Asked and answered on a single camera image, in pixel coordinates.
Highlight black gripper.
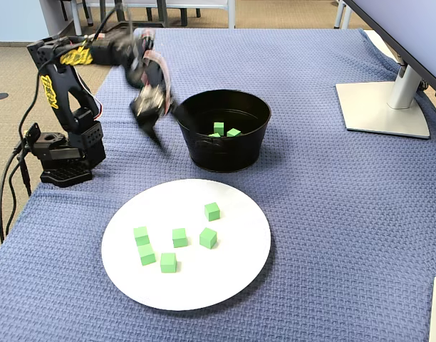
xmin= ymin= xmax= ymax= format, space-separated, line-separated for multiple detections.
xmin=127 ymin=56 xmax=180 ymax=157

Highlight white round plate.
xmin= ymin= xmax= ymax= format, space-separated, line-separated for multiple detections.
xmin=100 ymin=178 xmax=272 ymax=311

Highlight black metal bucket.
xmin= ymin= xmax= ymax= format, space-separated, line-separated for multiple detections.
xmin=175 ymin=88 xmax=272 ymax=174

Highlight light grey table leg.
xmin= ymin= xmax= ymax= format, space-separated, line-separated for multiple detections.
xmin=227 ymin=0 xmax=237 ymax=30
xmin=72 ymin=0 xmax=85 ymax=36

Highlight blue woven table cloth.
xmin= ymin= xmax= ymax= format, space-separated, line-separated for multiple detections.
xmin=0 ymin=27 xmax=436 ymax=342

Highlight grey metal table legs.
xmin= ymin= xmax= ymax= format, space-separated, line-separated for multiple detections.
xmin=333 ymin=0 xmax=353 ymax=30

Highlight computer monitor with silver stand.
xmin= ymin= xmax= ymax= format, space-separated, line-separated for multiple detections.
xmin=334 ymin=0 xmax=436 ymax=140

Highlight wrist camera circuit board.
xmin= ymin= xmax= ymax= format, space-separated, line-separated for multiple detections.
xmin=136 ymin=87 xmax=167 ymax=117

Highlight red white servo wire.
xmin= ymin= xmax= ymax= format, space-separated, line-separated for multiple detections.
xmin=138 ymin=28 xmax=173 ymax=105
xmin=74 ymin=74 xmax=105 ymax=120

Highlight black chair frame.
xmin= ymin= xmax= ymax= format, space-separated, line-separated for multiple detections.
xmin=59 ymin=0 xmax=95 ymax=27

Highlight thin black camera cable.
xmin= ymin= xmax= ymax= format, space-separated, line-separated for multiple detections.
xmin=17 ymin=3 xmax=133 ymax=150

